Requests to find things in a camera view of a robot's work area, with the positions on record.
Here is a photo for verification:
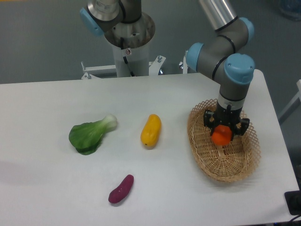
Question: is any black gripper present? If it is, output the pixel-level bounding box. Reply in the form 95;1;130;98
203;103;250;140

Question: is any orange fruit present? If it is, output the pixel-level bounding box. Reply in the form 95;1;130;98
211;125;232;145

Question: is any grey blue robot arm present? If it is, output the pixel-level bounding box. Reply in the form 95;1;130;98
79;0;255;145

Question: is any woven wicker basket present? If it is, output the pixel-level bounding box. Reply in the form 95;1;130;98
187;99;261;182

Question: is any yellow mango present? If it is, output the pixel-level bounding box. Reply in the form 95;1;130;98
140;114;162;149

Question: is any black device at table edge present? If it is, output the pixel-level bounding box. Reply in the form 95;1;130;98
284;191;301;216

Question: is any blue water bottle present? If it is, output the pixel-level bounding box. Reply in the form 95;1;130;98
278;0;301;21

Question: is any purple sweet potato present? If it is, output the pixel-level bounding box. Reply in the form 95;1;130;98
108;174;134;204

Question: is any green bok choy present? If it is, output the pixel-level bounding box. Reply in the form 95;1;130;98
68;114;118;155

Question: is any white bracket right edge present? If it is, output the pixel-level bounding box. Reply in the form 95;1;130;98
277;80;301;124

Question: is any white metal mounting frame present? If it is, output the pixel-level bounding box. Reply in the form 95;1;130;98
81;50;189;80

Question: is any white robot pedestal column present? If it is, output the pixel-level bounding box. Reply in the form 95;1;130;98
104;12;156;77

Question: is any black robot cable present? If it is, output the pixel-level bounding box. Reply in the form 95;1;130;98
120;37;136;77

